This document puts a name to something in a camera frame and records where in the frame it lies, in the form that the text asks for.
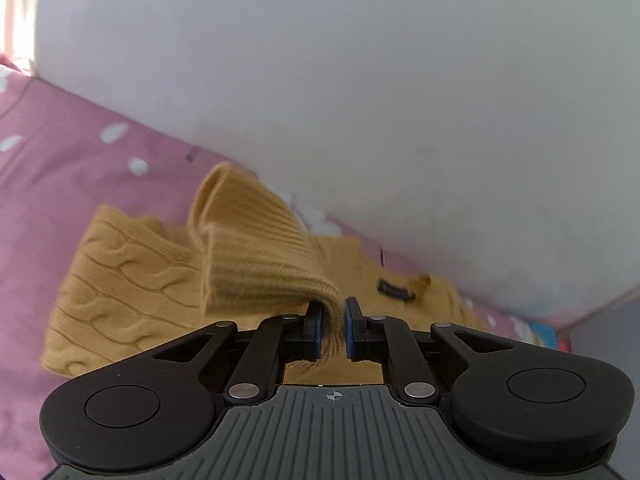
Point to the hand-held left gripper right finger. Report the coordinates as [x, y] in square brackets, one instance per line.
[352, 330]

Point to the pink floral bedsheet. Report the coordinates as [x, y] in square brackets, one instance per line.
[50, 160]

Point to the window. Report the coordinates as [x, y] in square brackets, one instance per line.
[15, 25]

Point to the blue printed cloth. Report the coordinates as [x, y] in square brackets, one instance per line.
[542, 334]

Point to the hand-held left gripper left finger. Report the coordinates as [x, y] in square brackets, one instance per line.
[315, 330]

